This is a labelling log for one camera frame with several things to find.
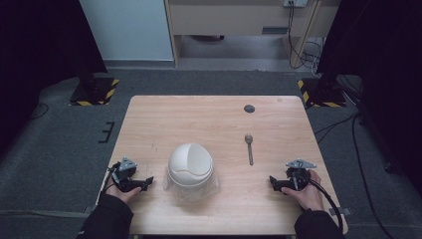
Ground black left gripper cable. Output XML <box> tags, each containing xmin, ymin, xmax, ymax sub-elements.
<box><xmin>100</xmin><ymin>161</ymin><xmax>122</xmax><ymax>197</ymax></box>

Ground light wooden desk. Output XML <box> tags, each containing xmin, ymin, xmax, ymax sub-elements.
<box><xmin>164</xmin><ymin>0</ymin><xmax>342</xmax><ymax>69</ymax></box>

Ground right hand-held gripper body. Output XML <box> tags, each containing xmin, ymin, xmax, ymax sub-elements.
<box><xmin>280</xmin><ymin>158</ymin><xmax>317</xmax><ymax>192</ymax></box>

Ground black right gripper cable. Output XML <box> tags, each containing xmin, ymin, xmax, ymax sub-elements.
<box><xmin>292</xmin><ymin>167</ymin><xmax>345</xmax><ymax>233</ymax></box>

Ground black curtain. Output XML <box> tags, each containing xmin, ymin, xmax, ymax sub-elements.
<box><xmin>316</xmin><ymin>0</ymin><xmax>422</xmax><ymax>187</ymax></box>
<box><xmin>0</xmin><ymin>0</ymin><xmax>108</xmax><ymax>157</ymax></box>

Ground person's right hand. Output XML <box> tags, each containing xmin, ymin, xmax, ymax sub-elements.
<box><xmin>281</xmin><ymin>169</ymin><xmax>325</xmax><ymax>212</ymax></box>

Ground long black floor cable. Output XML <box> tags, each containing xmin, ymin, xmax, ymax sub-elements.
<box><xmin>313</xmin><ymin>111</ymin><xmax>396</xmax><ymax>239</ymax></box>

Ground black cables under desk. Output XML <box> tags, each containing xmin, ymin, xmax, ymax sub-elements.
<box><xmin>287</xmin><ymin>1</ymin><xmax>324</xmax><ymax>71</ymax></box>

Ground grey power strip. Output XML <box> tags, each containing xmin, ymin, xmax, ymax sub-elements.
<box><xmin>282</xmin><ymin>0</ymin><xmax>309</xmax><ymax>9</ymax></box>

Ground person's left hand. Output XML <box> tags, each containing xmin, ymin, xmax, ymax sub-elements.
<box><xmin>105</xmin><ymin>177</ymin><xmax>142</xmax><ymax>204</ymax></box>

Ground white cabinet panel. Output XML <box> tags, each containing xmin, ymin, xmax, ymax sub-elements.
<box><xmin>79</xmin><ymin>0</ymin><xmax>175</xmax><ymax>62</ymax></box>

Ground black stand base striped edge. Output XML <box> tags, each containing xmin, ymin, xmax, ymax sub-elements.
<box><xmin>68</xmin><ymin>77</ymin><xmax>120</xmax><ymax>108</ymax></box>
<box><xmin>297</xmin><ymin>78</ymin><xmax>347</xmax><ymax>109</ymax></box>

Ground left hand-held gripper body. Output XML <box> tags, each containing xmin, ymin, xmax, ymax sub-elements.
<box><xmin>110</xmin><ymin>156</ymin><xmax>147</xmax><ymax>193</ymax></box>

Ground grey floor tape strip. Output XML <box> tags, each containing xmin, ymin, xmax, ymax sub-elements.
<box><xmin>327</xmin><ymin>206</ymin><xmax>352</xmax><ymax>217</ymax></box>

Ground thin black floor cable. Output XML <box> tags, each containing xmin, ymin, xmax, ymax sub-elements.
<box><xmin>29</xmin><ymin>102</ymin><xmax>50</xmax><ymax>121</ymax></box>

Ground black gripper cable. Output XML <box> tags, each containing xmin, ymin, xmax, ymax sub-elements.
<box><xmin>100</xmin><ymin>161</ymin><xmax>122</xmax><ymax>197</ymax></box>
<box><xmin>292</xmin><ymin>167</ymin><xmax>345</xmax><ymax>233</ymax></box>

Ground metal spoon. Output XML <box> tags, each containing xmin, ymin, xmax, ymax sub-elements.
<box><xmin>244</xmin><ymin>132</ymin><xmax>255</xmax><ymax>166</ymax></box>

